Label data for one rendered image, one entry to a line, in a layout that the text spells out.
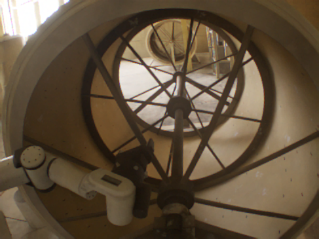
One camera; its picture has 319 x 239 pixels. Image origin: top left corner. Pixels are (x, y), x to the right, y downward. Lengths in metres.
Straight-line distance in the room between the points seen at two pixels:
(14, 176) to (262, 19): 0.86
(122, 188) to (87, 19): 0.51
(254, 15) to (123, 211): 0.65
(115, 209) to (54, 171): 0.19
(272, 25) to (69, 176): 0.73
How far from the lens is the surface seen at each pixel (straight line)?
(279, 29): 0.76
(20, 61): 0.91
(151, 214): 1.92
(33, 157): 0.62
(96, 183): 0.52
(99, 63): 0.76
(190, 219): 0.83
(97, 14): 0.73
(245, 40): 0.74
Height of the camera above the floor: 1.57
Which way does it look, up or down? 23 degrees down
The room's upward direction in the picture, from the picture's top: 8 degrees counter-clockwise
